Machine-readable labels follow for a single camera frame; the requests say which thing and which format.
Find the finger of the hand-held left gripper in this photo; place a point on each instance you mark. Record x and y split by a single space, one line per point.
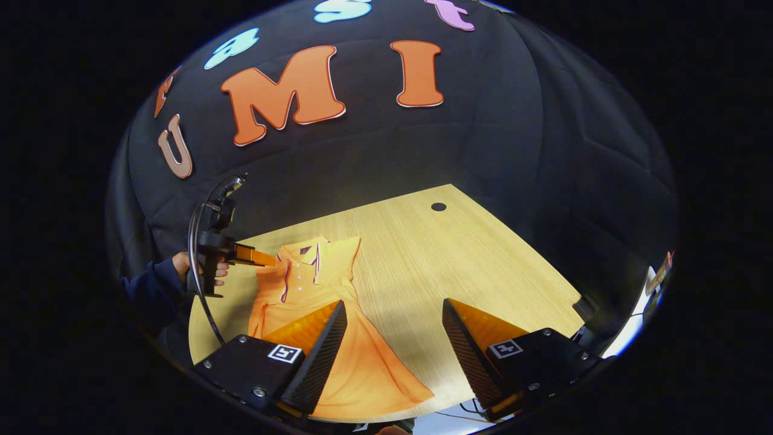
256 256

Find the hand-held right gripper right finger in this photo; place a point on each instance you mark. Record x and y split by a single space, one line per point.
468 356

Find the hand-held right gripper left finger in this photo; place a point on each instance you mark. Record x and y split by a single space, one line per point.
323 362

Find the orange and white object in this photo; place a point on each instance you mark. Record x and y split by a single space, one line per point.
661 273

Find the orange T-shirt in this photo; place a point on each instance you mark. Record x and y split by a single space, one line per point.
374 374

